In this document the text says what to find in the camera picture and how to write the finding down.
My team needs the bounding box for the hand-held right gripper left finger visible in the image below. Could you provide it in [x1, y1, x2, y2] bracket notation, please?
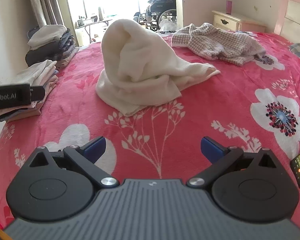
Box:
[27, 136, 119, 188]

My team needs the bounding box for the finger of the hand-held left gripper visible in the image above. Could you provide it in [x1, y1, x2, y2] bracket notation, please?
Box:
[29, 86, 46, 101]

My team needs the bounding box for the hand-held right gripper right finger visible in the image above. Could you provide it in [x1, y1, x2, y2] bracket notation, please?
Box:
[186, 136, 280, 188]

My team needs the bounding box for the white knit sweater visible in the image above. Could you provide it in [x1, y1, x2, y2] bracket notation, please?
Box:
[95, 19, 221, 117]

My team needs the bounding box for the stack of light folded clothes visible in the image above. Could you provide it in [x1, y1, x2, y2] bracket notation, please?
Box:
[0, 59, 59, 123]

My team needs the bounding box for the stack of dark folded clothes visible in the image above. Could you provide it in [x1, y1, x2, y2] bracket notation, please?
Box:
[25, 24, 80, 68]

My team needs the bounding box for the pink floral blanket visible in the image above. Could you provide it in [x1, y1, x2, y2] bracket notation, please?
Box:
[0, 29, 300, 230]

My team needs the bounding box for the folding table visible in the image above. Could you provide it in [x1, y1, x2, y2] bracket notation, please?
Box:
[75, 18, 113, 44]

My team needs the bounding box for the beige curtain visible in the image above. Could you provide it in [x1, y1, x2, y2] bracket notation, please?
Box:
[25, 0, 77, 47]

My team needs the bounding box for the brown checked knit sweater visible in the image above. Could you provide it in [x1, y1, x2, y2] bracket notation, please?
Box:
[170, 22, 267, 67]

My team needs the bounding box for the cream nightstand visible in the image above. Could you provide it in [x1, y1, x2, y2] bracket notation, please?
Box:
[211, 10, 267, 33]

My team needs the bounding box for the white plastic bag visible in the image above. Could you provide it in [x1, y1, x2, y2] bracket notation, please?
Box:
[159, 19, 178, 32]

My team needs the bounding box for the blue checked cloth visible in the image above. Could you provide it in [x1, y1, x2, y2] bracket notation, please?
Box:
[289, 42, 300, 61]

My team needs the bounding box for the black wheelchair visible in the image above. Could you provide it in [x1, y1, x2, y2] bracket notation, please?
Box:
[133, 0, 178, 32]

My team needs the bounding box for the pink headboard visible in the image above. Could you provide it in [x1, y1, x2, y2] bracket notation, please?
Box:
[274, 0, 300, 43]

